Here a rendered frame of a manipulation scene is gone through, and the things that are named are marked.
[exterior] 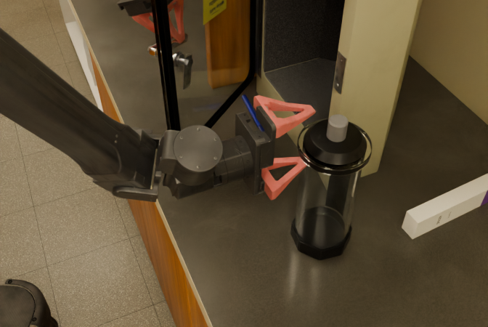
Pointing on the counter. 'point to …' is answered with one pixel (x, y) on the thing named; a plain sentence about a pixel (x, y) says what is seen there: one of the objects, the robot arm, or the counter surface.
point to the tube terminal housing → (370, 46)
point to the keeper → (339, 73)
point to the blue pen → (252, 112)
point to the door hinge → (259, 16)
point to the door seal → (171, 46)
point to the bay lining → (301, 14)
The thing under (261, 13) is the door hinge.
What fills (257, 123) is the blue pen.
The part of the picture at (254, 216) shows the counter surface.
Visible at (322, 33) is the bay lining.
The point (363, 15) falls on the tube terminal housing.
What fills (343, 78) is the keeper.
